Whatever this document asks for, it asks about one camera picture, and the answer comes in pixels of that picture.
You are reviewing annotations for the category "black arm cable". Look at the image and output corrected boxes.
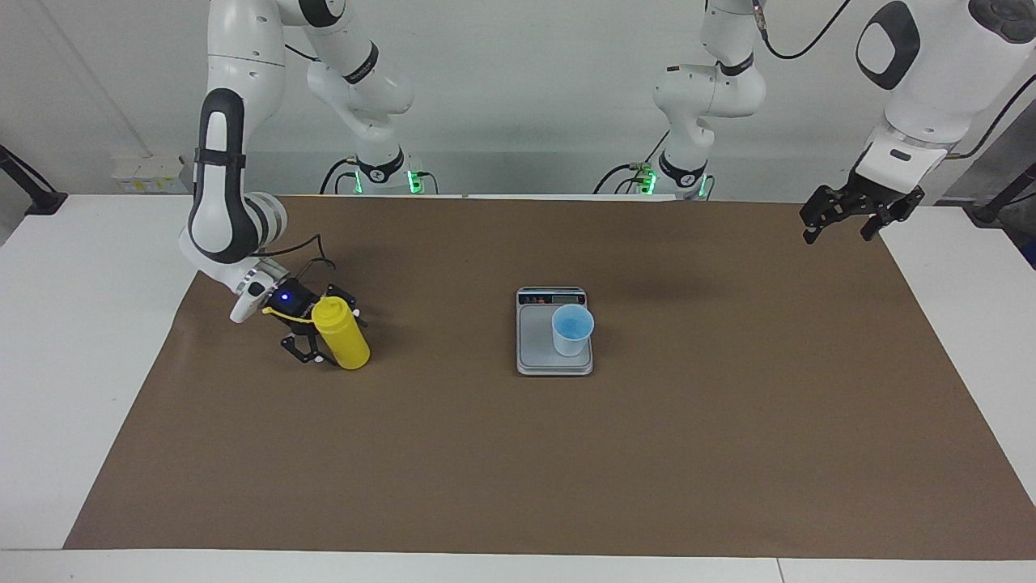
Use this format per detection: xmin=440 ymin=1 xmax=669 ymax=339
xmin=753 ymin=0 xmax=1036 ymax=160
xmin=243 ymin=234 xmax=338 ymax=281

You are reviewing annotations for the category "black clamp stand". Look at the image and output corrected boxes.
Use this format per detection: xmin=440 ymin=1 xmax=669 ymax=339
xmin=963 ymin=162 xmax=1036 ymax=225
xmin=0 ymin=144 xmax=68 ymax=216

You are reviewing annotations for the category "silver digital kitchen scale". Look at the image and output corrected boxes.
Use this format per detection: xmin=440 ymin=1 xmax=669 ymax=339
xmin=516 ymin=287 xmax=595 ymax=377

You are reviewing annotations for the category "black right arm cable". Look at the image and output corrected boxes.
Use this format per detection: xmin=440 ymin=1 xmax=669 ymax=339
xmin=243 ymin=234 xmax=338 ymax=281

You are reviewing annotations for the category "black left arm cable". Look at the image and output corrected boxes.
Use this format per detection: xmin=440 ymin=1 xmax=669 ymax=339
xmin=753 ymin=0 xmax=1036 ymax=160

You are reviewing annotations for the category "brown table mat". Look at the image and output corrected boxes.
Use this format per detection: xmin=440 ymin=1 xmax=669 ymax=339
xmin=63 ymin=194 xmax=1036 ymax=561

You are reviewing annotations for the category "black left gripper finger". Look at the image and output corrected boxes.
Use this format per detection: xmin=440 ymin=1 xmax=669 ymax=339
xmin=799 ymin=185 xmax=851 ymax=245
xmin=860 ymin=187 xmax=927 ymax=242

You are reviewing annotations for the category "light blue plastic cup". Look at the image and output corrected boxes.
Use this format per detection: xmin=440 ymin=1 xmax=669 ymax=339
xmin=551 ymin=304 xmax=595 ymax=358

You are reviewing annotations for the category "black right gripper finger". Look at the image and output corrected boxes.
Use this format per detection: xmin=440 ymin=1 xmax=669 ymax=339
xmin=325 ymin=284 xmax=367 ymax=329
xmin=280 ymin=327 xmax=325 ymax=365

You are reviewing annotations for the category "yellow squeeze bottle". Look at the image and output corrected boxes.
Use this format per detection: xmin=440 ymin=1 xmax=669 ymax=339
xmin=261 ymin=296 xmax=372 ymax=371

